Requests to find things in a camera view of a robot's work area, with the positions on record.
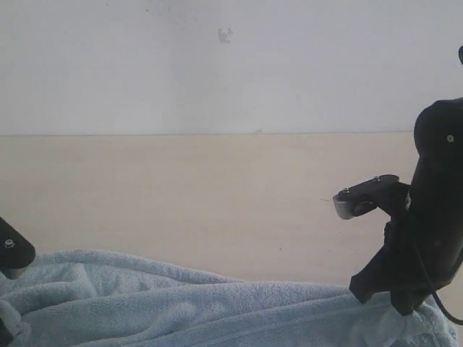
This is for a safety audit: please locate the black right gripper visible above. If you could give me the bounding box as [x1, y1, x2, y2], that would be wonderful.
[349, 98, 462, 316]

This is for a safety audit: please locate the light blue fluffy towel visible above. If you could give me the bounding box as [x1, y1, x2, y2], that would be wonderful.
[1, 249, 459, 346]

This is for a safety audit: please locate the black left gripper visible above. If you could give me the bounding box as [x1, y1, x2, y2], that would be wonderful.
[0, 320, 14, 346]

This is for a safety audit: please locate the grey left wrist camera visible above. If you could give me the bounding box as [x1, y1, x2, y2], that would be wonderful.
[1, 218, 36, 280]

